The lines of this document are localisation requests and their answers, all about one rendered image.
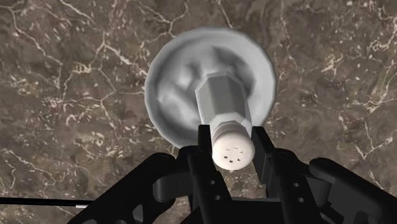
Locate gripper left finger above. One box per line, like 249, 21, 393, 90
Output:
67, 123, 239, 224

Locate thin black rod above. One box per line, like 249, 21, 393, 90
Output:
0, 197, 95, 207

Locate grey round bowl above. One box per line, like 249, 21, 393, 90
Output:
144, 26, 277, 149

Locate white salt shaker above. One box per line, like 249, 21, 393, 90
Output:
194, 71, 256, 171

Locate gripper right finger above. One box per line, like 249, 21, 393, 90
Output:
250, 125, 397, 224

